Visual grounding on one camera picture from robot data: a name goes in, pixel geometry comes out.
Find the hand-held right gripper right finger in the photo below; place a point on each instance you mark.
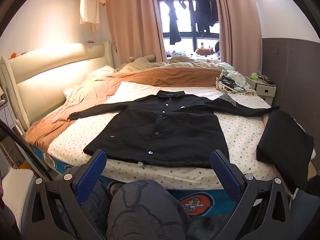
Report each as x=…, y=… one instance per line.
x=225, y=177

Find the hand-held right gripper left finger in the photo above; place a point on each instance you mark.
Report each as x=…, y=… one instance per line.
x=91, y=177

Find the white pillow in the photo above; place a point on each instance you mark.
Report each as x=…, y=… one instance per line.
x=102, y=70

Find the white hanging shirt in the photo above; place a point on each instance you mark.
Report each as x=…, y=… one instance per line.
x=88, y=5

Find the cream nightstand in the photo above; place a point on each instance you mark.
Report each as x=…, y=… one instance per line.
x=265, y=90

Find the bed with blue printed side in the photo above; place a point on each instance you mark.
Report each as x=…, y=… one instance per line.
x=215, y=208

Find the cluster of dark hanging clothes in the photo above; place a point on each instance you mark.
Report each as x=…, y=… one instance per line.
x=203, y=10

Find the folded black garment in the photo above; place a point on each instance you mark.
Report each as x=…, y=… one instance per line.
x=282, y=145

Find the white floral bed sheet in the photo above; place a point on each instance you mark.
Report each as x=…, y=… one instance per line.
x=241, y=140

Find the pink curtain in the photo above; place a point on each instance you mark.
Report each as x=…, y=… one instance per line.
x=240, y=30
x=135, y=25

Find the orange blanket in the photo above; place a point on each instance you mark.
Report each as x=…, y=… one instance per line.
x=175, y=76

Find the black button-up shirt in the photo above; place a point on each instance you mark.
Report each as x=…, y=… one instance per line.
x=160, y=135

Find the long dark hanging garment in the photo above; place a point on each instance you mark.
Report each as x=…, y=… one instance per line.
x=175, y=22

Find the brown plush toy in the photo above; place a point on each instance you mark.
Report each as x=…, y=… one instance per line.
x=203, y=51

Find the window with dark frame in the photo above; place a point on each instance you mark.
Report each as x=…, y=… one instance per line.
x=186, y=22

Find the cream padded headboard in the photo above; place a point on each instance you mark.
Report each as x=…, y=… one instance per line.
x=50, y=80

